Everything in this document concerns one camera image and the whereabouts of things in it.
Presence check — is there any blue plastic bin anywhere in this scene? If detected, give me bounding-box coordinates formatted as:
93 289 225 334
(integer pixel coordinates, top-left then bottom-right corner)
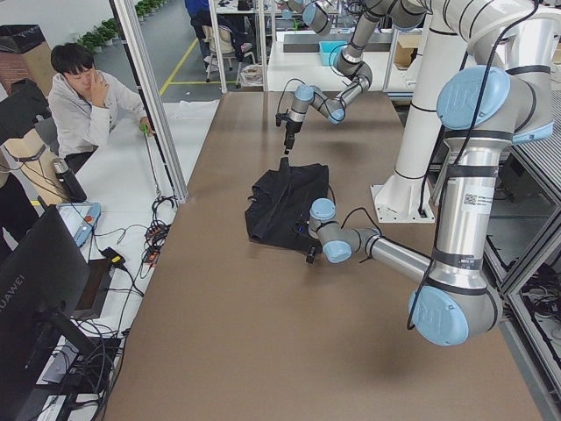
318 40 347 67

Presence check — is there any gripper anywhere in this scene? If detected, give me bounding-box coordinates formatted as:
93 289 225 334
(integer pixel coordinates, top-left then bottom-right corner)
306 236 323 264
284 120 302 154

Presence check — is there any cardboard box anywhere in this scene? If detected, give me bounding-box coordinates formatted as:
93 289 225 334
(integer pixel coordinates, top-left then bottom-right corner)
394 34 421 69

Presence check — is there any orange USB hub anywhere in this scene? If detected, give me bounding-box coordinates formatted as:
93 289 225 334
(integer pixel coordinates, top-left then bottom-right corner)
142 220 171 268

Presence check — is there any seated man in hoodie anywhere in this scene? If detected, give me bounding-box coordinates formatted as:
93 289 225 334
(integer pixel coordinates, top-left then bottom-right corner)
48 43 153 172

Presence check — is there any reacher grabber stick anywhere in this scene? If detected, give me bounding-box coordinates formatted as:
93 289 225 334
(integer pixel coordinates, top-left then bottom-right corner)
140 124 162 199

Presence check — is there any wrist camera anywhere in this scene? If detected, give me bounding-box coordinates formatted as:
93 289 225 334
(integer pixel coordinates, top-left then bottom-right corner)
275 112 288 127
293 221 309 237

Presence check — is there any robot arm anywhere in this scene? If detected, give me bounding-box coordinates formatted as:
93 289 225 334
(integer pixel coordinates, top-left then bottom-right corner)
309 65 553 346
275 0 427 154

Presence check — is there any black power adapter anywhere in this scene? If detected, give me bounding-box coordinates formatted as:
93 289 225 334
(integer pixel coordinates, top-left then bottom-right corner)
100 247 126 270

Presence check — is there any aluminium frame post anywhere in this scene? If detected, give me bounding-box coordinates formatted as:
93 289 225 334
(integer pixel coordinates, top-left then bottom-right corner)
110 0 188 203

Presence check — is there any blue teach pendant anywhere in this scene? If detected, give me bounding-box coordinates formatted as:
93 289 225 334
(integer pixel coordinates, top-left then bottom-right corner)
56 202 101 246

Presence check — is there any black Huawei monitor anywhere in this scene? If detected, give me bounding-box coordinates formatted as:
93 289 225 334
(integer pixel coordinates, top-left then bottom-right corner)
1 205 96 420

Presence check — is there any black water bottle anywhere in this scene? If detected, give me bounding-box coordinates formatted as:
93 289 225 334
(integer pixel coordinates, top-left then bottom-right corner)
52 157 87 203

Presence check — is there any black graphic t-shirt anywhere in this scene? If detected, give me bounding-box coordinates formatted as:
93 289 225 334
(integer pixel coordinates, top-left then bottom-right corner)
245 157 330 253

